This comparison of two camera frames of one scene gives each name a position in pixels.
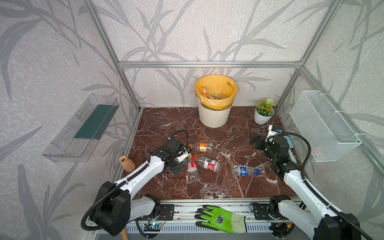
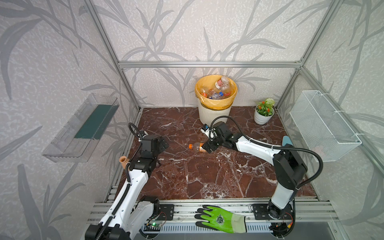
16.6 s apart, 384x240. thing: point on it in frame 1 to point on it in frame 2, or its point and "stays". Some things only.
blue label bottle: (244, 171) to (216, 95)
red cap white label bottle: (211, 164) to (223, 83)
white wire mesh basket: (327, 139) stays
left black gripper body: (176, 165) to (162, 143)
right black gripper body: (258, 140) to (210, 144)
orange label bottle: (204, 94) stays
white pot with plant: (264, 111) stays
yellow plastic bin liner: (216, 92) stays
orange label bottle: (203, 147) stays
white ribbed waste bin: (214, 119) stays
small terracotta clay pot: (127, 164) stays
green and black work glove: (221, 220) stays
